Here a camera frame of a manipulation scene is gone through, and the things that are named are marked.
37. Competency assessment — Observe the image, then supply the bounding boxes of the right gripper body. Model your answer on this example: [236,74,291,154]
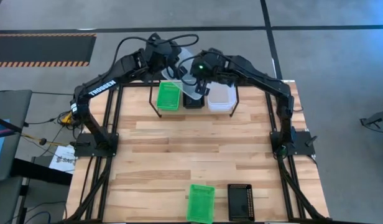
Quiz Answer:
[191,49,236,85]

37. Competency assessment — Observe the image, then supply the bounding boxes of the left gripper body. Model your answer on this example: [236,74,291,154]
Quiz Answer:
[144,32,180,75]

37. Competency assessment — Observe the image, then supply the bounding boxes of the black plastic basket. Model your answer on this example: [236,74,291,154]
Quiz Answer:
[226,183,256,223]
[182,90,206,110]

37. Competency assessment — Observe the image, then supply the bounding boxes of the green plastic basket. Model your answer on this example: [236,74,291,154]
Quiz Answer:
[156,81,183,111]
[185,183,216,224]

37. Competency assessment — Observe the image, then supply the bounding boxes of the hazard-striped black floor mat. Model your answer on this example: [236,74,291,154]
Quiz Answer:
[0,33,97,68]

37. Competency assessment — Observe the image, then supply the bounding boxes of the white printed paper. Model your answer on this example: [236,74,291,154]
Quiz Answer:
[48,145,77,175]

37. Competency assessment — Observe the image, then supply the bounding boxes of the grey rounded panel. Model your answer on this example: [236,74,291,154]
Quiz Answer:
[0,176,24,224]
[0,89,33,183]

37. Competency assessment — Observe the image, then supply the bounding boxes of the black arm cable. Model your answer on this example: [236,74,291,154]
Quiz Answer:
[116,32,200,68]

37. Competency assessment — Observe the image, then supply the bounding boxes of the black aluminium table frame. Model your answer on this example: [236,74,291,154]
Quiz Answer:
[63,70,332,223]

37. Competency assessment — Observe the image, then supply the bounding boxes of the yellow cable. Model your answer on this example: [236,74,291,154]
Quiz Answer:
[21,111,75,147]

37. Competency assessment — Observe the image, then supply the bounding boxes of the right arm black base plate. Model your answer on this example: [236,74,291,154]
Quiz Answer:
[269,129,318,157]

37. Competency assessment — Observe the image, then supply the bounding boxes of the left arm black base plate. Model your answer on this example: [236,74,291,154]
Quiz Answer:
[73,133,120,157]

